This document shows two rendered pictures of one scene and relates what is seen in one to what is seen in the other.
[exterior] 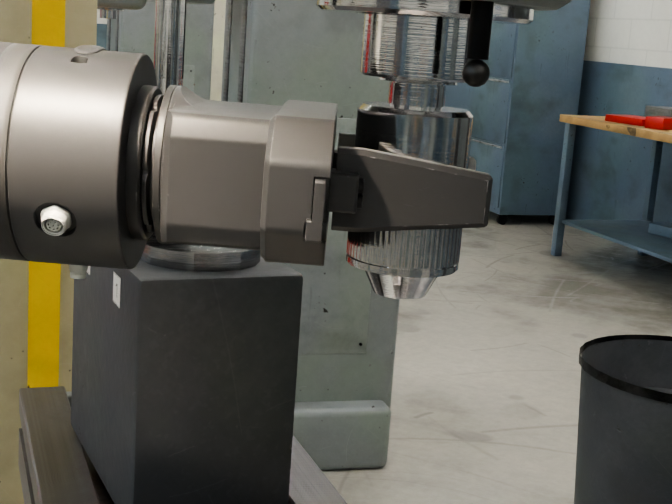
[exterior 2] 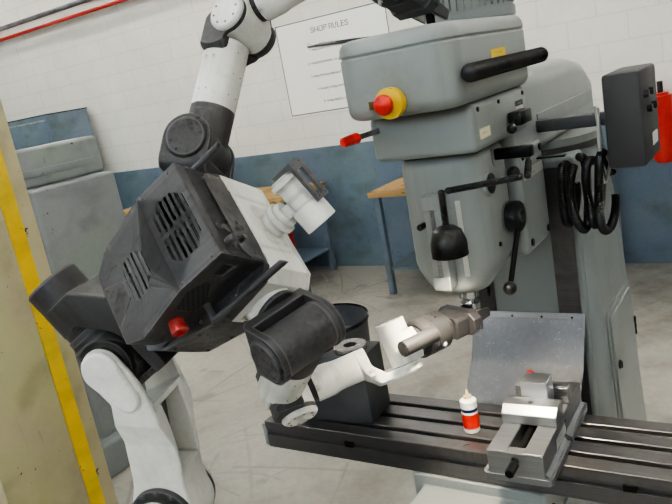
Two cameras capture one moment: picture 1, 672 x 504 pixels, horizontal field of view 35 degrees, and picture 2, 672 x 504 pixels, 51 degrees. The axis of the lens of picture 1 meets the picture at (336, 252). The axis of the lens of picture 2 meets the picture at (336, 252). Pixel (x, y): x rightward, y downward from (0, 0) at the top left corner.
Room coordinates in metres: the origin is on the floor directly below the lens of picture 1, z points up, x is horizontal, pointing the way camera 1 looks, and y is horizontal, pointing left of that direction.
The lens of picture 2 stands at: (-0.69, 1.10, 1.83)
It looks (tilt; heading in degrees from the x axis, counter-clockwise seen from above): 14 degrees down; 325
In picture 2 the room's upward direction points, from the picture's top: 11 degrees counter-clockwise
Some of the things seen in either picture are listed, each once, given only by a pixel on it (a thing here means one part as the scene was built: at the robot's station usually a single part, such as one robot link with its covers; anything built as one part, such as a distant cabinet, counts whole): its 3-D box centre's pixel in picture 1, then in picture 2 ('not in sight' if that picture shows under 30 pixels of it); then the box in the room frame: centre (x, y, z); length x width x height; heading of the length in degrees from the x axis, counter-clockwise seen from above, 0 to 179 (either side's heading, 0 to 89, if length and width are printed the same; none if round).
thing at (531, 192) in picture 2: not in sight; (489, 197); (0.50, -0.21, 1.47); 0.24 x 0.19 x 0.26; 20
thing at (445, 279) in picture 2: not in sight; (439, 242); (0.40, 0.08, 1.44); 0.04 x 0.04 x 0.21; 20
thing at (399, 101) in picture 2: not in sight; (390, 103); (0.36, 0.19, 1.76); 0.06 x 0.02 x 0.06; 20
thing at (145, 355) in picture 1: (174, 350); (340, 378); (0.82, 0.12, 1.04); 0.22 x 0.12 x 0.20; 25
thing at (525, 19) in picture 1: (424, 6); not in sight; (0.44, -0.03, 1.31); 0.09 x 0.09 x 0.01
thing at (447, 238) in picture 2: not in sight; (448, 240); (0.28, 0.16, 1.48); 0.07 x 0.07 x 0.06
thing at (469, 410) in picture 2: not in sight; (469, 409); (0.46, 0.00, 0.99); 0.04 x 0.04 x 0.11
